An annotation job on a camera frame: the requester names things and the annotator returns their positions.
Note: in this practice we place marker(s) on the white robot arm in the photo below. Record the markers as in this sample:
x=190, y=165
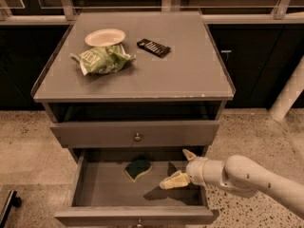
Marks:
x=240, y=176

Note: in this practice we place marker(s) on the round metal middle knob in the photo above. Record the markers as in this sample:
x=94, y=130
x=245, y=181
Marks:
x=139, y=223

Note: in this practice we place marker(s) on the round metal top knob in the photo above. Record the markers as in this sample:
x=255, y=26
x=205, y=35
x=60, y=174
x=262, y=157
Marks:
x=137, y=137

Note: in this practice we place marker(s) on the dark back counter cabinets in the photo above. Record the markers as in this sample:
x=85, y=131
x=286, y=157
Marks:
x=260, y=60

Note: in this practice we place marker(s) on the white paper plate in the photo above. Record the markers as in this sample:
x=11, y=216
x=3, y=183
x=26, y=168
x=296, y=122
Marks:
x=105, y=37

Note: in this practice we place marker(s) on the green and yellow sponge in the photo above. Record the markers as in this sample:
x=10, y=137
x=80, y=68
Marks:
x=137, y=168

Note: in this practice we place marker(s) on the metal railing frame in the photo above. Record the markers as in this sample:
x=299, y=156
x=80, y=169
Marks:
x=57, y=12

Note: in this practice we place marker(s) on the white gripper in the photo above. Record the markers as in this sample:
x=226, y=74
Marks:
x=195, y=170

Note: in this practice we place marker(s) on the grey wooden drawer cabinet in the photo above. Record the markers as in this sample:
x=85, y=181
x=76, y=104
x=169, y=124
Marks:
x=189, y=84

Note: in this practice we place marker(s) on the black snack bar wrapper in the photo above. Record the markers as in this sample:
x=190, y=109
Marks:
x=154, y=48

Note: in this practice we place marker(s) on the grey open middle drawer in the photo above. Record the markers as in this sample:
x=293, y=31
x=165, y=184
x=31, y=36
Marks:
x=103, y=195

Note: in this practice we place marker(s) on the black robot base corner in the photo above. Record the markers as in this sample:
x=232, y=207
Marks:
x=12, y=200

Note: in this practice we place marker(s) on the round metal knob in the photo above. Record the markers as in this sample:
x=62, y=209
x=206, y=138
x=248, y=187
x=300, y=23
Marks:
x=137, y=137
x=139, y=223

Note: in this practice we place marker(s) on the grey top drawer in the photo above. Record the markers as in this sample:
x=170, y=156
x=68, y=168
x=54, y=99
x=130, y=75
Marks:
x=121, y=134

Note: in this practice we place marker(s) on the crumpled green chip bag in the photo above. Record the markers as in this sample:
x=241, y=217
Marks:
x=103, y=60

